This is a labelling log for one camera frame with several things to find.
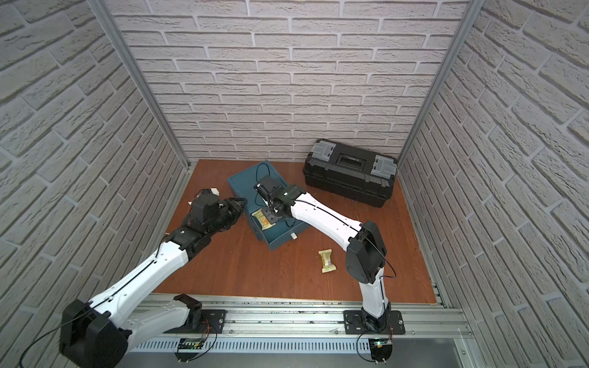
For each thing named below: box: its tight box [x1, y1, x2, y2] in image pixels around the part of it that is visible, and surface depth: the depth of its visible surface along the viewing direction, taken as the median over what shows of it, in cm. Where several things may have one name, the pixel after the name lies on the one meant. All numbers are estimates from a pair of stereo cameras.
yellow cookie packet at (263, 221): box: [251, 208, 277, 231], surface depth 81 cm
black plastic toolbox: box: [302, 138, 399, 208], surface depth 99 cm
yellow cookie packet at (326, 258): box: [318, 248, 337, 273], surface depth 86 cm
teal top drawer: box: [250, 213, 307, 251], surface depth 74 cm
